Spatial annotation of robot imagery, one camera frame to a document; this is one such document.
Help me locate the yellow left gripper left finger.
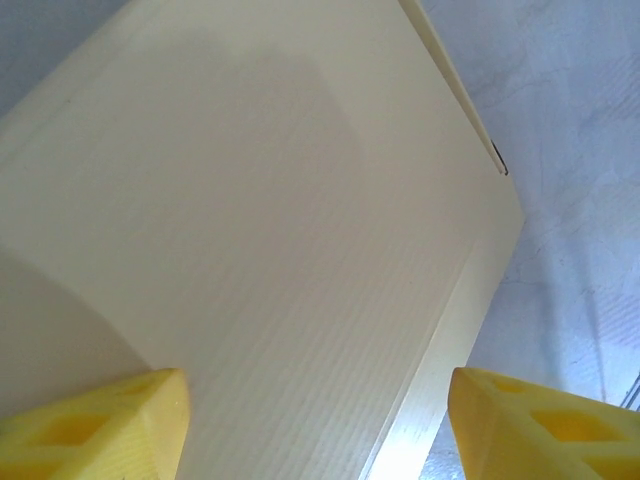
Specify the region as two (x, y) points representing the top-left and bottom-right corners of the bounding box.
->
(0, 367), (192, 480)

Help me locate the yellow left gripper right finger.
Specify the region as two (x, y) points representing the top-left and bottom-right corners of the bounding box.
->
(446, 366), (640, 480)

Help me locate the cream paper box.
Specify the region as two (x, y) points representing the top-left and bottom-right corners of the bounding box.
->
(0, 0), (527, 480)

